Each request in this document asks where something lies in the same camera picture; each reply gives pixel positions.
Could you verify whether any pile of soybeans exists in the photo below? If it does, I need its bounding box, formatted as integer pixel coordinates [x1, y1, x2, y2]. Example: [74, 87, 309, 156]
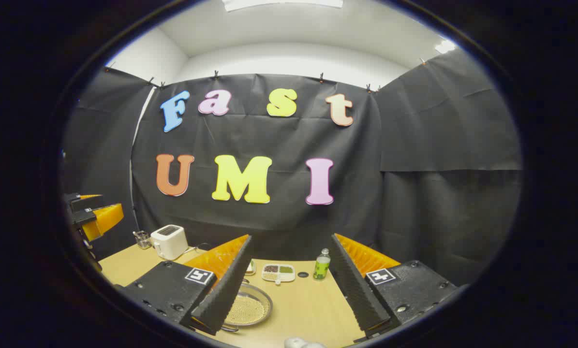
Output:
[226, 292, 265, 325]

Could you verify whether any white toaster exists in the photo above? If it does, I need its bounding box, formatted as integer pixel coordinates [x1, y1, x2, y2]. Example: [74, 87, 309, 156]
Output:
[150, 224, 189, 261]

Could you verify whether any green tea bottle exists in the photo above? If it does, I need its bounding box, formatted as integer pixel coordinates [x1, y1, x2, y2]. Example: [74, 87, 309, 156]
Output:
[313, 248, 331, 281]

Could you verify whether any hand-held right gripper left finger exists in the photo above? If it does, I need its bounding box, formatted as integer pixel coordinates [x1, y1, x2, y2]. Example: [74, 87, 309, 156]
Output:
[119, 234, 253, 336]

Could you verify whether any large ceiling light panel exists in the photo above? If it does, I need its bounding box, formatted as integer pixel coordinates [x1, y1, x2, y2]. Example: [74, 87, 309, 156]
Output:
[222, 0, 343, 12]

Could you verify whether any stainless steel pot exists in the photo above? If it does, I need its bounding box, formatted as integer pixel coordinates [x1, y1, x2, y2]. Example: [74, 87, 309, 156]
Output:
[221, 280, 274, 333]

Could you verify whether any white rounded object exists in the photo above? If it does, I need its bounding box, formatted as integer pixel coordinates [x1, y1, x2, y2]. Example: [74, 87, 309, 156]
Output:
[284, 337, 327, 348]

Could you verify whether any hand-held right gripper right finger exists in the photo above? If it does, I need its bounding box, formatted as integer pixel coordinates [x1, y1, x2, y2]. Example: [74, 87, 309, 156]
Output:
[330, 233, 463, 340]

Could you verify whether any white divided tray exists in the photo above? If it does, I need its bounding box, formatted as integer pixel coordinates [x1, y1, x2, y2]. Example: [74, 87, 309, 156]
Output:
[261, 263, 296, 286]

